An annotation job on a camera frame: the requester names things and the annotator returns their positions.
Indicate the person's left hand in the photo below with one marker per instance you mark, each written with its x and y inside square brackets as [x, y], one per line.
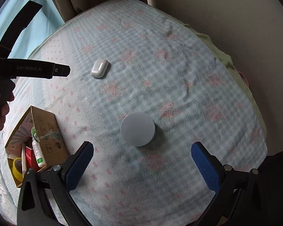
[3, 109]

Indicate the round jar pale blue lid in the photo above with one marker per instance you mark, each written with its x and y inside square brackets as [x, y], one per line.
[138, 129]

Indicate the light blue hanging cloth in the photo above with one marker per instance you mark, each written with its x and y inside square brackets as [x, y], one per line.
[26, 40]

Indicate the white earbuds case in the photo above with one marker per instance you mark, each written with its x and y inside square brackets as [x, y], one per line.
[99, 68]

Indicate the checked floral bedsheet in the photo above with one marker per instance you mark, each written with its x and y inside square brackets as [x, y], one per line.
[169, 75]

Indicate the yellow tape roll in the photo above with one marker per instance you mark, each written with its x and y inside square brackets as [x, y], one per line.
[16, 169]

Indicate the pink cloth edge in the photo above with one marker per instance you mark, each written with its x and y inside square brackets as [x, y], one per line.
[244, 78]

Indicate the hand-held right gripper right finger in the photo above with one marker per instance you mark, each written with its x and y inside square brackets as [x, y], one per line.
[206, 167]

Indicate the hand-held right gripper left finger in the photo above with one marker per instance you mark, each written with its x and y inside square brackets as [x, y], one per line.
[80, 167]

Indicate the red small box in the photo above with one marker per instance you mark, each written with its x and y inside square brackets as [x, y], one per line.
[31, 156]

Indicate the white tube green cap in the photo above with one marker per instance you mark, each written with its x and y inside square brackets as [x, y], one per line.
[37, 148]

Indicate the cardboard box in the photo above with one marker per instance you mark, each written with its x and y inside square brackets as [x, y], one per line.
[49, 134]

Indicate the light green mattress sheet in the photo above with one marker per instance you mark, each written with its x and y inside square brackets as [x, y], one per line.
[221, 54]

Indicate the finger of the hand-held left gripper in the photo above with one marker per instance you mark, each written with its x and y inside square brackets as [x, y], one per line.
[18, 26]
[61, 70]

